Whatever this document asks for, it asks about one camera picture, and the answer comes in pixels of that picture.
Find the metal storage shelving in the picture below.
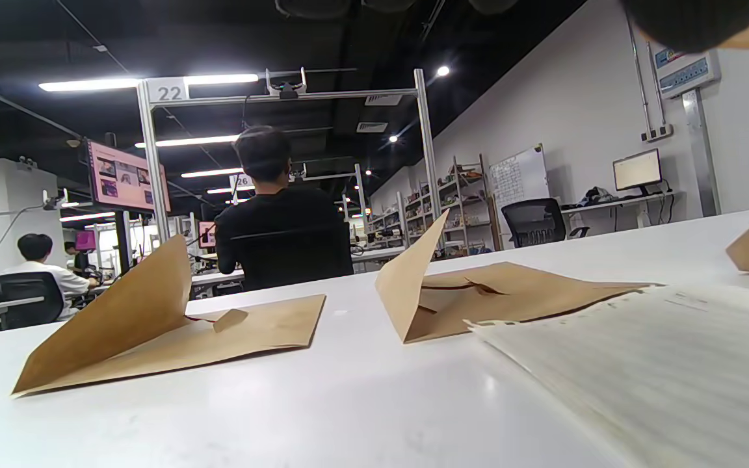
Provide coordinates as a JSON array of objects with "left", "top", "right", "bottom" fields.
[{"left": 365, "top": 155, "right": 499, "bottom": 255}]

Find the pink screen monitor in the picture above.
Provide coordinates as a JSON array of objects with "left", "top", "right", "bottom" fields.
[{"left": 85, "top": 140, "right": 170, "bottom": 212}]

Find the metal cable duct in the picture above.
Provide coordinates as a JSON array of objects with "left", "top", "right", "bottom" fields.
[{"left": 681, "top": 88, "right": 720, "bottom": 216}]

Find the white desk with metal legs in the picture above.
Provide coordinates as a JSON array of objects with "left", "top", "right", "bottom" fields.
[{"left": 348, "top": 246, "right": 408, "bottom": 264}]

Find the white electrical panel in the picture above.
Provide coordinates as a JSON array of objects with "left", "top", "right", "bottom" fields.
[{"left": 651, "top": 45, "right": 721, "bottom": 99}]

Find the black frame camera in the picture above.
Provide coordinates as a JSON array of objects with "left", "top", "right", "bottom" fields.
[{"left": 264, "top": 67, "right": 308, "bottom": 99}]

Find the white lined paper sheet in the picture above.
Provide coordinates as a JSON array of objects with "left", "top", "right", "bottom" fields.
[{"left": 466, "top": 283, "right": 749, "bottom": 468}]

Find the bright computer monitor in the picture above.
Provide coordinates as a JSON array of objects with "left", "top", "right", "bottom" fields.
[{"left": 612, "top": 148, "right": 663, "bottom": 196}]

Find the person's left hand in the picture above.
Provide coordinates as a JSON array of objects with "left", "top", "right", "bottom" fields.
[{"left": 275, "top": 0, "right": 749, "bottom": 54}]

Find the white whiteboard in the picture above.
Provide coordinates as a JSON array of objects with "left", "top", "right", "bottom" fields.
[{"left": 488, "top": 144, "right": 551, "bottom": 212}]

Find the white wall desk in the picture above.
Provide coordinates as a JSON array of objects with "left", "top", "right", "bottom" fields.
[{"left": 560, "top": 190, "right": 684, "bottom": 229}]

